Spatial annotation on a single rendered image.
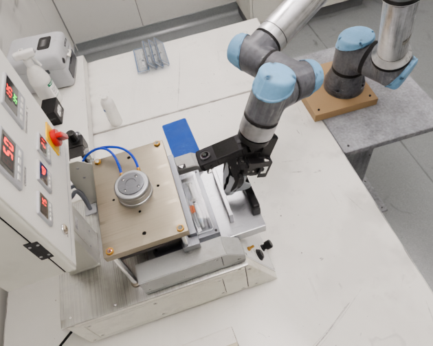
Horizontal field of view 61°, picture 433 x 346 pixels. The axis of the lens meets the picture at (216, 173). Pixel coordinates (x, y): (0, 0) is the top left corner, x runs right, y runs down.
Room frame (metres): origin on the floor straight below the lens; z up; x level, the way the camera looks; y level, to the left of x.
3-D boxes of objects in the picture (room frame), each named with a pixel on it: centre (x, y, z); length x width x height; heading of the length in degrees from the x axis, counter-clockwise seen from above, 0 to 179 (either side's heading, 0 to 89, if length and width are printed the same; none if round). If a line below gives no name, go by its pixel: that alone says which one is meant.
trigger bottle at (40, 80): (1.29, 0.61, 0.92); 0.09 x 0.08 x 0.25; 99
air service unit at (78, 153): (0.70, 0.34, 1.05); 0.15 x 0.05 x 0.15; 8
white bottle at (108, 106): (1.13, 0.36, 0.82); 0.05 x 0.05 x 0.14
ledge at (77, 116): (1.16, 0.61, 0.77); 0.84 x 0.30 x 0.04; 6
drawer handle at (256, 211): (0.53, -0.07, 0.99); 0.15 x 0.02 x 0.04; 8
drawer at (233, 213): (0.51, 0.07, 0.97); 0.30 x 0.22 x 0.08; 98
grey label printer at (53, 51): (1.46, 0.64, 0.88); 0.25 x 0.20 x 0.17; 90
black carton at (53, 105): (1.18, 0.59, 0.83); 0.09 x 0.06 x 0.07; 1
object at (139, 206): (0.51, 0.22, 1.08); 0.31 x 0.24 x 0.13; 8
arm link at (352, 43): (1.02, -0.55, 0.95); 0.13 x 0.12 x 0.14; 36
